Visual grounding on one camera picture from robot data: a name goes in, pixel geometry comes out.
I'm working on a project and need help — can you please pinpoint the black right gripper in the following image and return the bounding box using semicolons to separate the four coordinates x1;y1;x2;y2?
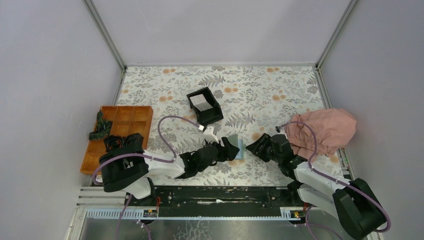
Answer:
245;133;282;164

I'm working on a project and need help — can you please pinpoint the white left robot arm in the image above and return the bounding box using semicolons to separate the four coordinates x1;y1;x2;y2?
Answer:
92;137;240;206

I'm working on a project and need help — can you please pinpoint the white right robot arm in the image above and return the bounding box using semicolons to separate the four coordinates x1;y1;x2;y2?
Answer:
246;133;391;240

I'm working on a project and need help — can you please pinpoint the black card box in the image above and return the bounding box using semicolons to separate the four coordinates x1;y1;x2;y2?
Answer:
186;87;224;126

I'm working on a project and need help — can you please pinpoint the stack of white cards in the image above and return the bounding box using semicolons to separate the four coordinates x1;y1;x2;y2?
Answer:
189;94;213;112

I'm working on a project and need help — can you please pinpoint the pink cloth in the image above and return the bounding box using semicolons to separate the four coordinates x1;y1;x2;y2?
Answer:
284;108;357;159

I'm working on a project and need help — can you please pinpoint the orange compartment tray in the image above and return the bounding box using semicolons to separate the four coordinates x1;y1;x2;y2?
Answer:
80;106;154;175

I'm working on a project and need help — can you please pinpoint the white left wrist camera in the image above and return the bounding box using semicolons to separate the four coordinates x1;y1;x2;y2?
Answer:
198;125;219;144

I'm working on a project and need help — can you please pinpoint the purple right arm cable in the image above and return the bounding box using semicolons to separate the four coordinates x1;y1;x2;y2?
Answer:
275;120;392;233

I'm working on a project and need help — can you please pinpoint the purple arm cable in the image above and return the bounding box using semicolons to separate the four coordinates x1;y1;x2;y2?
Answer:
275;120;392;233
91;115;205;186

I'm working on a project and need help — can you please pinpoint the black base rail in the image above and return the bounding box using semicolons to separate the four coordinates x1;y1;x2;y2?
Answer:
124;186;308;218

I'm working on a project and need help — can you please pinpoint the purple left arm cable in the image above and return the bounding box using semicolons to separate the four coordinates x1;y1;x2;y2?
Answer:
91;115;205;186

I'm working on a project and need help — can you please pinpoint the black coiled strap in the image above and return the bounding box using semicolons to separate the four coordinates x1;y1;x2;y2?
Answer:
103;133;144;152

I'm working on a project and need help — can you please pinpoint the green patterned strap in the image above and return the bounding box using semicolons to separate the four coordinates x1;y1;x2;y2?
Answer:
88;110;114;141

